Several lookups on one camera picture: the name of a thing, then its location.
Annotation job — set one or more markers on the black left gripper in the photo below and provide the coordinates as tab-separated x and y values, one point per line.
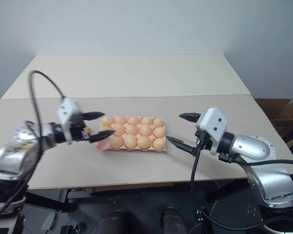
78	126

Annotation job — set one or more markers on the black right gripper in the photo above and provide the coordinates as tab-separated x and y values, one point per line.
202	141

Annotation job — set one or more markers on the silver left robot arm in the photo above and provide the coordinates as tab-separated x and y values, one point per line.
17	146

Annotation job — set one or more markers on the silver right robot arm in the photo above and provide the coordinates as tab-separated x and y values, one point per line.
254	146

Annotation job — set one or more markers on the brown egg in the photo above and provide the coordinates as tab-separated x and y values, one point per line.
105	128
107	120
145	130
120	120
159	132
119	129
130	142
116	143
131	129
159	144
146	120
158	122
133	120
144	143

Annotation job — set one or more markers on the pink egg tray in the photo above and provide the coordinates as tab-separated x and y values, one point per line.
101	146

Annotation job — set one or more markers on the dark rounded shape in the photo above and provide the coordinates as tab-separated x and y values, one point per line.
172	220

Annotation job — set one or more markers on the brown cardboard box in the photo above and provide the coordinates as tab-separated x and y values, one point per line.
278	114

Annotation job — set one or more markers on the black ribbed robot joint cover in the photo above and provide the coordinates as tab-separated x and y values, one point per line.
283	219

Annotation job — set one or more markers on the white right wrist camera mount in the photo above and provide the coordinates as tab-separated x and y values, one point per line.
213	124

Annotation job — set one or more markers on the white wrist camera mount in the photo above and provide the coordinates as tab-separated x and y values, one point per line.
66	109
213	124

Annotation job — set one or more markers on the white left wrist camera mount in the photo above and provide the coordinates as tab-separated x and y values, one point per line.
66	109

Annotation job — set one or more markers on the black table frame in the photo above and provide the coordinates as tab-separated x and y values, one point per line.
51	201

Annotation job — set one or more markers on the grey metal bracket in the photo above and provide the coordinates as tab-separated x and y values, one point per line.
48	220

